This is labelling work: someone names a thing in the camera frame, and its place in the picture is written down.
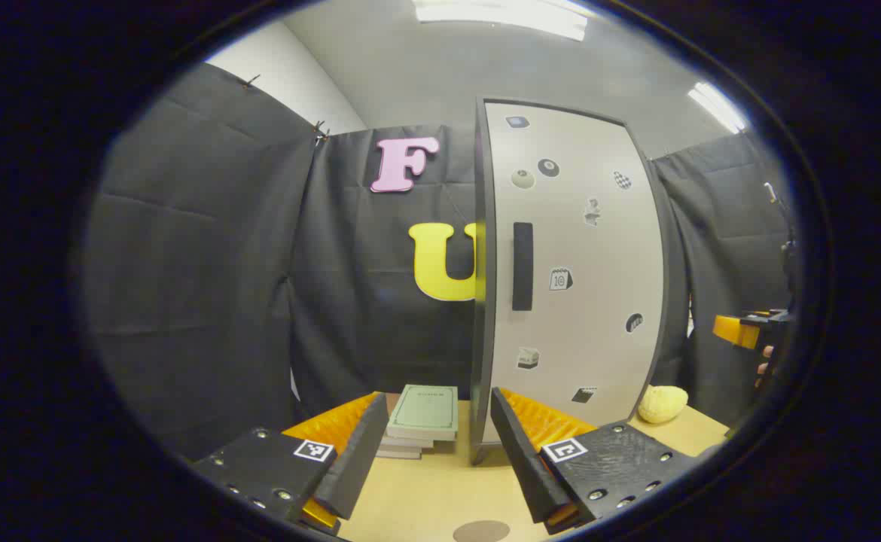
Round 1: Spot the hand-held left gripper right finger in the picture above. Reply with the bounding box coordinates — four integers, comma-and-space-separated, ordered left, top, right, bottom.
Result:
490, 387, 701, 536

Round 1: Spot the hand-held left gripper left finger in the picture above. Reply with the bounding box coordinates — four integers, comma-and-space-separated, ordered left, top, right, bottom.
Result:
191, 391, 390, 537

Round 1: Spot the round brown coaster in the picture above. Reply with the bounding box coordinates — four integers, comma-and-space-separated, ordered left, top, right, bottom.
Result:
453, 519, 511, 542

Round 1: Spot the grey cabinet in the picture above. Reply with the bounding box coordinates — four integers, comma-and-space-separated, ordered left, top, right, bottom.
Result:
471, 96, 672, 466

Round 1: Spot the brown book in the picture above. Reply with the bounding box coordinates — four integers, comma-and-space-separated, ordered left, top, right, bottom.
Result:
379, 435, 435, 453

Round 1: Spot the green notebook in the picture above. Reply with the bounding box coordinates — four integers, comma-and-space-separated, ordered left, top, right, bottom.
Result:
386, 384, 460, 443

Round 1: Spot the narrow ceiling light panel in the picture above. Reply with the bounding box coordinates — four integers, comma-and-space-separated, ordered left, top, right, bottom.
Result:
687, 81, 747, 136

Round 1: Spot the black backdrop cloth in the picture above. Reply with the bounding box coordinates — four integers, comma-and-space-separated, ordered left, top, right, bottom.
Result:
83, 62, 795, 460

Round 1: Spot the wide ceiling light panel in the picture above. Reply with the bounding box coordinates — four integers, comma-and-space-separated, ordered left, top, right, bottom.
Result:
412, 0, 589, 42

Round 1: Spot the black door handle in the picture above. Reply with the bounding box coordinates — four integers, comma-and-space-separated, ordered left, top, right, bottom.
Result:
513, 221, 535, 312

